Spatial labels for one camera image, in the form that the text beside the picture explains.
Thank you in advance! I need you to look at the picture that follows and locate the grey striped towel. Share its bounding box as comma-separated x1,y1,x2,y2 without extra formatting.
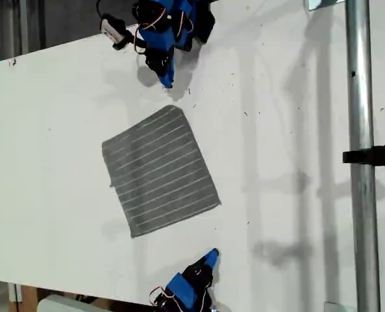
101,104,222,239

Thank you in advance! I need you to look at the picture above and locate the wooden table leg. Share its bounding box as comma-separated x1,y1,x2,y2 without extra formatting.
7,282,39,312

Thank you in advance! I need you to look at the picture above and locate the black clamp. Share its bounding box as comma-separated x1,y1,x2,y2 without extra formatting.
342,138,385,172

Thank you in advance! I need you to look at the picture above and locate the silver black camera box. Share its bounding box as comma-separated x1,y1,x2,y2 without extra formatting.
101,14,135,51

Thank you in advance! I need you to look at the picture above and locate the grey metal frame bar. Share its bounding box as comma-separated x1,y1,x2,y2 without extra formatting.
18,0,29,55

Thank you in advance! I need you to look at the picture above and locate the steel post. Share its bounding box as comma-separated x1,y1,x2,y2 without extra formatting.
345,0,382,312

